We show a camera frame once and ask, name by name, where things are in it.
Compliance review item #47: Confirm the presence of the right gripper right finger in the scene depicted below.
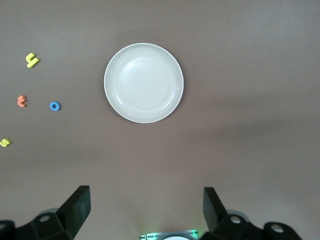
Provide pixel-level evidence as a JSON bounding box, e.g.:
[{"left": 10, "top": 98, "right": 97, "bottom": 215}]
[{"left": 199, "top": 186, "right": 305, "bottom": 240}]

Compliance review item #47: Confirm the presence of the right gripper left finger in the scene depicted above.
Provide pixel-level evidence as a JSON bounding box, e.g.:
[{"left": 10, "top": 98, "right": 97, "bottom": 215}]
[{"left": 0, "top": 185, "right": 91, "bottom": 240}]

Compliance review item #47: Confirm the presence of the beige round plate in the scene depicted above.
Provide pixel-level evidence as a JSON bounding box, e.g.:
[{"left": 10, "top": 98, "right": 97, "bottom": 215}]
[{"left": 103, "top": 42, "right": 185, "bottom": 124}]

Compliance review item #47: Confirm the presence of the yellow foam letter h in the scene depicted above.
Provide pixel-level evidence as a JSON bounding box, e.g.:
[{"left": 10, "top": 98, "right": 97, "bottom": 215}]
[{"left": 25, "top": 52, "right": 41, "bottom": 69}]

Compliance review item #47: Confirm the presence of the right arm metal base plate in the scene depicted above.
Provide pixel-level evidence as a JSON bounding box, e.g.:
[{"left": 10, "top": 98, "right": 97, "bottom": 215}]
[{"left": 138, "top": 229, "right": 200, "bottom": 240}]

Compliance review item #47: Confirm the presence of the orange foam letter t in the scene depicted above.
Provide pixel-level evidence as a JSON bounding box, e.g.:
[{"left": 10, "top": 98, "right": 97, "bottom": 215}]
[{"left": 16, "top": 94, "right": 28, "bottom": 108}]

